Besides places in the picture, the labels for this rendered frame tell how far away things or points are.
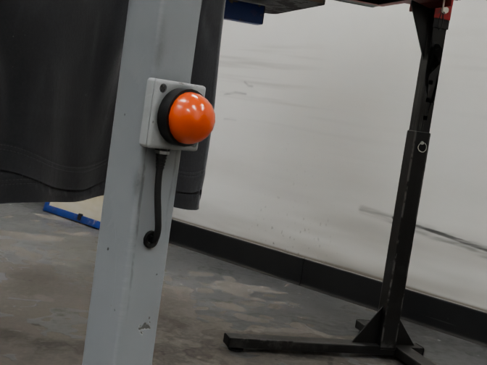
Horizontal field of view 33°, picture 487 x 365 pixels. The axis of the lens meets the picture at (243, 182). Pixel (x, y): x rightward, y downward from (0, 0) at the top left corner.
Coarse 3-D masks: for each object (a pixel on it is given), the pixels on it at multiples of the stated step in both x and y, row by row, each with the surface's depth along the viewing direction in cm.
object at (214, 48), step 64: (0, 0) 82; (64, 0) 86; (128, 0) 93; (0, 64) 83; (64, 64) 88; (0, 128) 84; (64, 128) 90; (0, 192) 86; (64, 192) 91; (192, 192) 104
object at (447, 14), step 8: (416, 8) 227; (424, 8) 228; (440, 8) 226; (448, 8) 226; (416, 16) 227; (424, 16) 228; (440, 16) 218; (448, 16) 227; (416, 24) 228; (424, 24) 228; (424, 32) 229; (424, 40) 229; (424, 48) 229; (376, 320) 237; (400, 320) 239; (368, 328) 236; (376, 328) 237; (400, 328) 239; (360, 336) 236; (368, 336) 236; (376, 336) 237; (400, 336) 240; (408, 336) 240; (400, 344) 240; (408, 344) 241
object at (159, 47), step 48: (144, 0) 60; (192, 0) 61; (144, 48) 60; (192, 48) 62; (144, 96) 60; (144, 144) 59; (144, 192) 61; (96, 288) 63; (144, 288) 62; (96, 336) 63; (144, 336) 63
